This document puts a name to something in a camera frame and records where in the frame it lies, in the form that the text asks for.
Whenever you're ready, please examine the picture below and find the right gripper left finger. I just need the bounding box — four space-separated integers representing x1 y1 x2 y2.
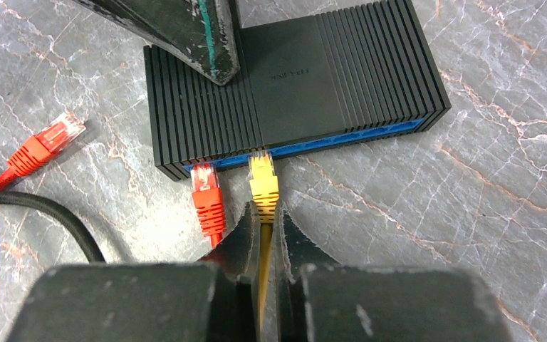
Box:
8 202 260 341

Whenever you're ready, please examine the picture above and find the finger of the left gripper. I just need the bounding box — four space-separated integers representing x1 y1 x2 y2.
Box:
76 0 240 86

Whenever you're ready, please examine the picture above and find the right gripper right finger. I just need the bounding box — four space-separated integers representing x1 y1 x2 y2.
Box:
273 205 511 341

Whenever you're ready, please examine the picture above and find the red ethernet cable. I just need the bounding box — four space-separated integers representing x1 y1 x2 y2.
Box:
0 112 228 249

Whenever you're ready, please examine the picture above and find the black network switch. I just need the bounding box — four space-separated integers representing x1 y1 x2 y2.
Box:
144 1 451 181

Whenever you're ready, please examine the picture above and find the yellow ethernet cable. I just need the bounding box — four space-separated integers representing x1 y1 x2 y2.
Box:
248 152 281 331

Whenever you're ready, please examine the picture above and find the long black cable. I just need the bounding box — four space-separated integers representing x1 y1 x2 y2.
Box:
0 190 108 264

